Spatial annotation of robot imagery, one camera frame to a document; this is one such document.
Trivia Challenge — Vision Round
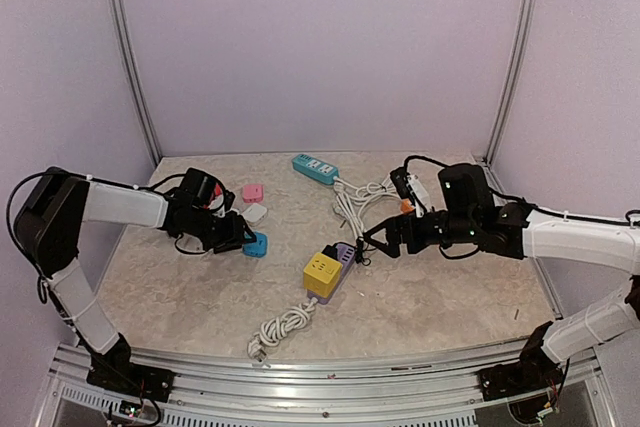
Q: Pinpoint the yellow black plug adapter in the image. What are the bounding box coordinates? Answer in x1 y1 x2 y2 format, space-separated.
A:
303 253 342 298

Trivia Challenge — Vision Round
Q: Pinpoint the thin black cable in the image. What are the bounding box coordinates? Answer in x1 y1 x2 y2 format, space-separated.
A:
322 234 374 268

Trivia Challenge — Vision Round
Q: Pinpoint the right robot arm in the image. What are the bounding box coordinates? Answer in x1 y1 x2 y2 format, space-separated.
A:
363 163 639 400

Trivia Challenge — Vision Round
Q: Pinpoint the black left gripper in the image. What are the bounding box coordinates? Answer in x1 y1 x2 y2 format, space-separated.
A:
182 207 257 253

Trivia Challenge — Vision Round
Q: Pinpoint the aluminium corner post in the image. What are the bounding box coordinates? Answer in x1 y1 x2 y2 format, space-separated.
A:
483 0 536 168
108 0 163 166

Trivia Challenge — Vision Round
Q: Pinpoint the white cable of purple strip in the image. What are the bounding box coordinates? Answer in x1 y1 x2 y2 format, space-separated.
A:
247 296 321 362

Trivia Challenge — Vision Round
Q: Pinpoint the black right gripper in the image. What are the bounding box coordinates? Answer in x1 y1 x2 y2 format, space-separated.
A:
364 208 478 257

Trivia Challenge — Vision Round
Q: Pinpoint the white cable of orange strip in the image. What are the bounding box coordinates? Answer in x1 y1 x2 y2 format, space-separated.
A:
333 189 401 243

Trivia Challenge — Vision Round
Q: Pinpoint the orange power strip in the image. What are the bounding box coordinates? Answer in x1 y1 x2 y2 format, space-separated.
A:
401 199 415 213

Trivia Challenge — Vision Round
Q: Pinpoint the left aluminium corner post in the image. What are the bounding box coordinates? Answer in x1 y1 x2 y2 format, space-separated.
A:
108 0 163 166

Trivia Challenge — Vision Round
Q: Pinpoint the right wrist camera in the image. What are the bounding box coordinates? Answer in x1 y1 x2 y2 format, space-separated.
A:
389 167 433 218

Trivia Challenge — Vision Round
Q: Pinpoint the pink plug adapter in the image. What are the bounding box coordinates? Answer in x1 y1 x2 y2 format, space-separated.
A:
241 183 264 204

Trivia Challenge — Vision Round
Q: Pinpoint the purple power strip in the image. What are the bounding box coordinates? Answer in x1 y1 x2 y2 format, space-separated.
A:
303 242 356 305

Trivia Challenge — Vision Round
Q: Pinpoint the white plug adapter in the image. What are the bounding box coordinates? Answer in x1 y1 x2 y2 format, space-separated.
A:
242 203 268 226

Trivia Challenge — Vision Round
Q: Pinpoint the right aluminium corner post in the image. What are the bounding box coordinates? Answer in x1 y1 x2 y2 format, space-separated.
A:
483 0 536 168

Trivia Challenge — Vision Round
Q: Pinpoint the light blue small adapter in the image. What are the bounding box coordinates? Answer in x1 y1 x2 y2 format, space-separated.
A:
242 232 268 258

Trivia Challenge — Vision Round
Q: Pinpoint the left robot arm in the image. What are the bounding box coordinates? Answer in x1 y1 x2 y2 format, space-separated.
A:
6 167 256 400

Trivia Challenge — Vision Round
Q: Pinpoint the aluminium front frame rail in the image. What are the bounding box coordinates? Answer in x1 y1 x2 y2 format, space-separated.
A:
34 341 619 426

